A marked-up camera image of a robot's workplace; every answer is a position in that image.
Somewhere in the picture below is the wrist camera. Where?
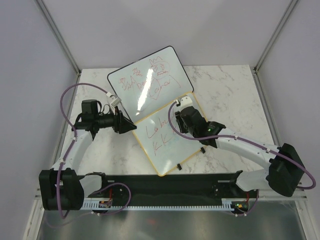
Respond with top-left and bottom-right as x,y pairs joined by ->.
177,95 -> 193,109
108,95 -> 122,108

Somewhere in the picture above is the aluminium front rail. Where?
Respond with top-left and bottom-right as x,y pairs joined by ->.
259,190 -> 307,201

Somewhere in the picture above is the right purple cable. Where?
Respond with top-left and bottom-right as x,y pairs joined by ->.
167,100 -> 316,189

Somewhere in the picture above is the black board clip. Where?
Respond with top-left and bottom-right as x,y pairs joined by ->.
200,147 -> 206,154
176,163 -> 182,171

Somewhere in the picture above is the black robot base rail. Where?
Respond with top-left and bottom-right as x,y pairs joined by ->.
91,172 -> 257,206

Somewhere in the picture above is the black framed whiteboard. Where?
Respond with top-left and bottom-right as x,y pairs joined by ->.
107,45 -> 194,123

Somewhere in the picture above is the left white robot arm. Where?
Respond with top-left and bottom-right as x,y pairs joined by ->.
38,99 -> 137,211

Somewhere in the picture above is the yellow framed whiteboard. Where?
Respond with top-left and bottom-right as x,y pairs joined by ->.
130,93 -> 204,177

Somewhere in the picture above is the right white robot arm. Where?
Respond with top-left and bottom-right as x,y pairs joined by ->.
174,106 -> 305,197

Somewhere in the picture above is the white slotted cable duct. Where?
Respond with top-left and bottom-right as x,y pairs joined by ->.
80,198 -> 235,212

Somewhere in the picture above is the aluminium frame post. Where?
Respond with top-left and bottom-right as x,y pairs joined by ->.
252,0 -> 301,75
34,0 -> 82,76

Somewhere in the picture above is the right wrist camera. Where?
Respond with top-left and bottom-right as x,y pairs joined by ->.
177,95 -> 193,109

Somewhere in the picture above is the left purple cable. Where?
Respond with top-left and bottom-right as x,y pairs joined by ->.
46,82 -> 132,228

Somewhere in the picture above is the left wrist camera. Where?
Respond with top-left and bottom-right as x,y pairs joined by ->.
108,95 -> 122,108

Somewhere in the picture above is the left aluminium frame post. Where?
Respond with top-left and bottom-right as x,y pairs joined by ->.
34,0 -> 82,76

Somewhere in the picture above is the purple cable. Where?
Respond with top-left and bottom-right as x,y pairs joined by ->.
167,100 -> 316,189
46,82 -> 132,228

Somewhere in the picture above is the right aluminium frame post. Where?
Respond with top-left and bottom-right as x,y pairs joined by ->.
252,0 -> 301,75

